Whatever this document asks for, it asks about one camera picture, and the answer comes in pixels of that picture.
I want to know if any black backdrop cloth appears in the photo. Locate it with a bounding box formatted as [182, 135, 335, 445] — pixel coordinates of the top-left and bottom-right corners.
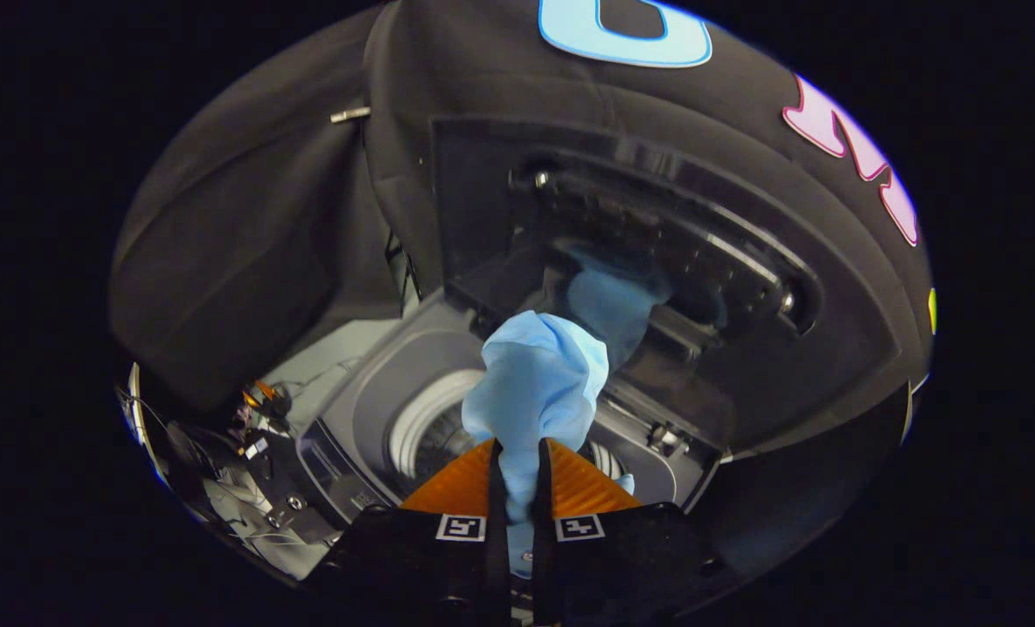
[108, 0, 937, 576]

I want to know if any light blue shirt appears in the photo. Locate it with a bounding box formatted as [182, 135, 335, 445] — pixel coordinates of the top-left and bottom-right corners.
[461, 310, 637, 580]

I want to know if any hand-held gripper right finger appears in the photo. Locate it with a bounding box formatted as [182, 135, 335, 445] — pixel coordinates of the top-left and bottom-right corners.
[530, 437, 720, 627]

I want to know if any grey washing machine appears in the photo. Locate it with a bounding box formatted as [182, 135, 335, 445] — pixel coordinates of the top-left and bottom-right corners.
[295, 283, 732, 545]

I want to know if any orange black clamp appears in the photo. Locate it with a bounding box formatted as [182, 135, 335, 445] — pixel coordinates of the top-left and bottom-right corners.
[240, 378, 294, 421]

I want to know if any dark glass washing machine lid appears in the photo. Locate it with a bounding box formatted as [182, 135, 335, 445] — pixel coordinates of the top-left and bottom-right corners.
[430, 111, 828, 458]

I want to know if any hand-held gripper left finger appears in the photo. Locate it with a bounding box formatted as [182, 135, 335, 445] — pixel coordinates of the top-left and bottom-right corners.
[304, 438, 512, 627]

